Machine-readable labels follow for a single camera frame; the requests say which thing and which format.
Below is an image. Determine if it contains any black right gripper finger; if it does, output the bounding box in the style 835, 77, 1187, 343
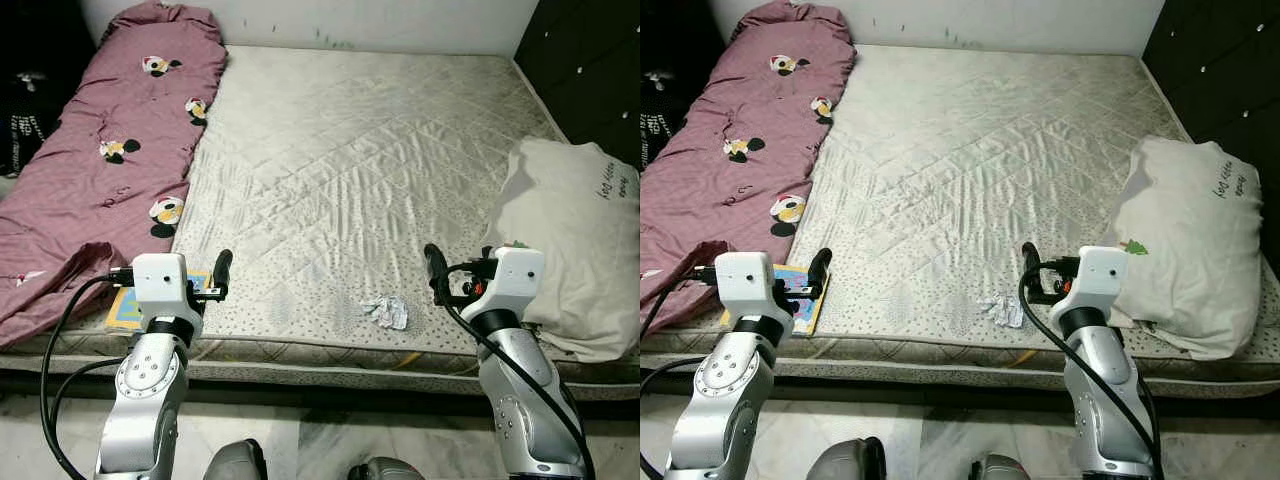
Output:
423, 243, 453, 306
1020, 241, 1047, 301

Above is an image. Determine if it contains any colourful children's book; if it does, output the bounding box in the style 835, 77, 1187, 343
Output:
718, 262, 831, 338
105, 268, 213, 333

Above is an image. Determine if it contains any white tissue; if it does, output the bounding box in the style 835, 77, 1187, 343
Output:
360, 296, 409, 331
978, 293, 1026, 329

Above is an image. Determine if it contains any white quilted mattress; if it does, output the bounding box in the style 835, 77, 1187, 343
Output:
640, 44, 1280, 401
0, 44, 641, 401

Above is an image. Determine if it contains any white pillow with lettering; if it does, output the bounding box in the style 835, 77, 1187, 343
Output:
1105, 135, 1266, 361
483, 137, 641, 363

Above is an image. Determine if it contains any pink cartoon print blanket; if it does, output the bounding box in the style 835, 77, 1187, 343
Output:
0, 0, 229, 351
640, 0, 857, 336

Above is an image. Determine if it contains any grey left robot leg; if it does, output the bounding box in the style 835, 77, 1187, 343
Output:
203, 438, 269, 480
805, 437, 886, 480

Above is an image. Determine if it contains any black printed garment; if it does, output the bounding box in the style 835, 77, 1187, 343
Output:
0, 0, 101, 181
640, 0, 736, 171

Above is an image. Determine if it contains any black tufted headboard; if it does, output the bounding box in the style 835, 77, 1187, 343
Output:
512, 0, 641, 171
1140, 0, 1280, 276

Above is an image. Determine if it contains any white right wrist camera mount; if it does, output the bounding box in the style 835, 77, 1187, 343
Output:
1075, 245, 1129, 313
483, 246, 546, 319

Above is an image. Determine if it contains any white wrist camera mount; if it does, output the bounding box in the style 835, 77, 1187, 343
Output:
132, 253, 204, 321
1075, 245, 1129, 313
483, 246, 546, 319
715, 251, 794, 319

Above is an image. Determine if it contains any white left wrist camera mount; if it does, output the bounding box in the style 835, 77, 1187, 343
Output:
132, 253, 204, 321
715, 251, 794, 319

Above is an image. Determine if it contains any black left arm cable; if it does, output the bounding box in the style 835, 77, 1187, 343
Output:
38, 268, 136, 480
640, 265, 721, 480

